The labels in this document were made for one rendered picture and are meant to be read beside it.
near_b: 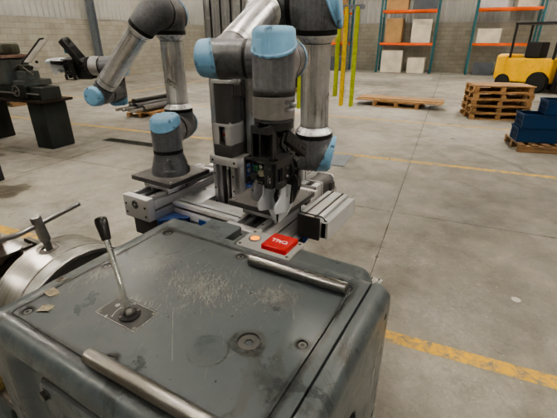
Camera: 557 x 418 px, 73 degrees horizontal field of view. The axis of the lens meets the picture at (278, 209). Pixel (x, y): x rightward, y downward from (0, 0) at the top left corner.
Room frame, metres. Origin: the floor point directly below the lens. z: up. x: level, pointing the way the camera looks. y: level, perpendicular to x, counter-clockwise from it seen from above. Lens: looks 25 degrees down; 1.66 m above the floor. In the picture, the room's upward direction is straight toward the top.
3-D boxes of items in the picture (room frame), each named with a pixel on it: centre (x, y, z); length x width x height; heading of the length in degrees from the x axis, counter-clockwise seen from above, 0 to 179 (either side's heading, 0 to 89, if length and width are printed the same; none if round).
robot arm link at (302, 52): (0.79, 0.00, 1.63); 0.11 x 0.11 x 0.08; 77
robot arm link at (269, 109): (0.68, 0.01, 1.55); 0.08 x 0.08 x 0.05
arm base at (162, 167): (1.47, 0.44, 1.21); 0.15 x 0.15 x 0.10
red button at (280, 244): (0.70, 0.00, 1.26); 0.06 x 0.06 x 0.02; 60
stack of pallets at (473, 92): (8.80, -4.96, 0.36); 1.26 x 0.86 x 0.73; 78
